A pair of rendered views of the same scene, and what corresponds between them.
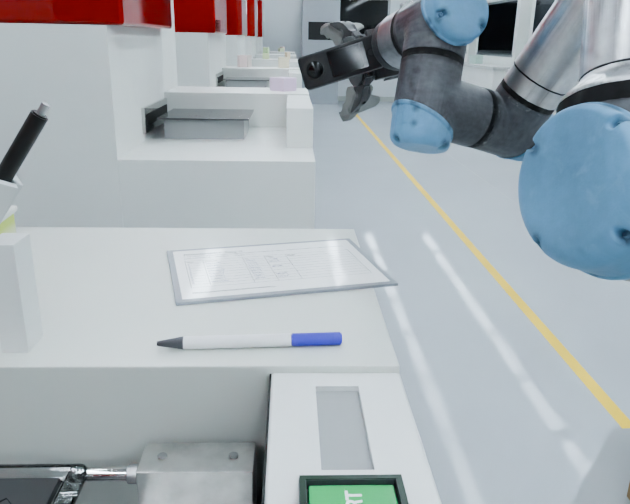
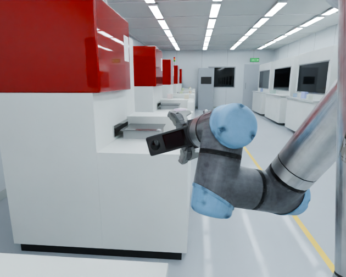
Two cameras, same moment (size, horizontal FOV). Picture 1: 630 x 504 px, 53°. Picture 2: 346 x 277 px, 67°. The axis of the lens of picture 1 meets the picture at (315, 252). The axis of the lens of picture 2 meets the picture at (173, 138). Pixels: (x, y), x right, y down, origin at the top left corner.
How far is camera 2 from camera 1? 0.37 m
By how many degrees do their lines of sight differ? 10
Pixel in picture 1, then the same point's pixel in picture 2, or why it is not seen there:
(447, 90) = (228, 179)
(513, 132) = (278, 203)
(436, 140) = (220, 216)
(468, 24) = (241, 136)
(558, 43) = (310, 150)
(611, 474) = not seen: outside the picture
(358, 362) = not seen: outside the picture
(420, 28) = (209, 136)
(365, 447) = not seen: outside the picture
